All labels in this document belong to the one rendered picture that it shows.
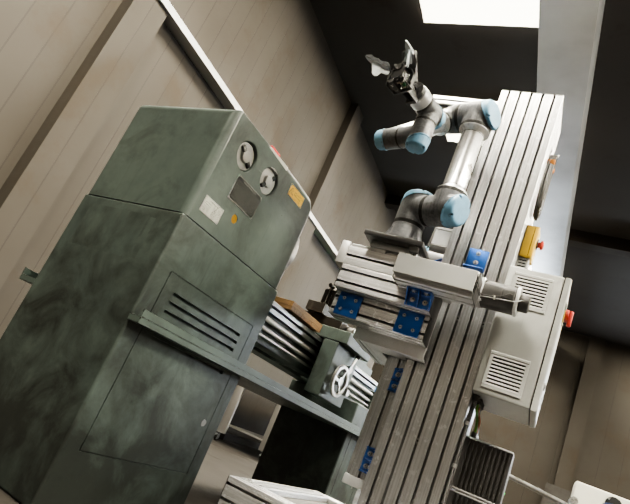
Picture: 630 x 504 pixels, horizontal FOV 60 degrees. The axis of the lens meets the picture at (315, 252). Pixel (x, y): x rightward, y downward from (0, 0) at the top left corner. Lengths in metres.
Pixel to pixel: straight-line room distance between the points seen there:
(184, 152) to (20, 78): 2.38
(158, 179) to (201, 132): 0.20
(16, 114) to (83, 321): 2.51
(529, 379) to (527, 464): 11.17
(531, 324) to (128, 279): 1.30
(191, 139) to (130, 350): 0.68
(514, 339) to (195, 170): 1.18
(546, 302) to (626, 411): 11.45
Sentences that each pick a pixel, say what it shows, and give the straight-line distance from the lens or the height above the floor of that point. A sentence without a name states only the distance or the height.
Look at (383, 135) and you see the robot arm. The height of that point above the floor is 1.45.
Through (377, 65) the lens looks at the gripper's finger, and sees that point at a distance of 1.89.
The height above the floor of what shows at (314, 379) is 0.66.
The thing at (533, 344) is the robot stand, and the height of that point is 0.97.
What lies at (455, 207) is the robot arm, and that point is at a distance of 1.98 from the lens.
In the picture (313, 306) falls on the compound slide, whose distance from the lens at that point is 2.70.
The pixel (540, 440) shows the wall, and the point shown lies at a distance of 13.16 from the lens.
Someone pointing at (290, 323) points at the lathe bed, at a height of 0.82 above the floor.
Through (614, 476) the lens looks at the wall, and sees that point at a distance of 13.20.
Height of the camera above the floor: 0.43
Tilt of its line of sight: 17 degrees up
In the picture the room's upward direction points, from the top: 23 degrees clockwise
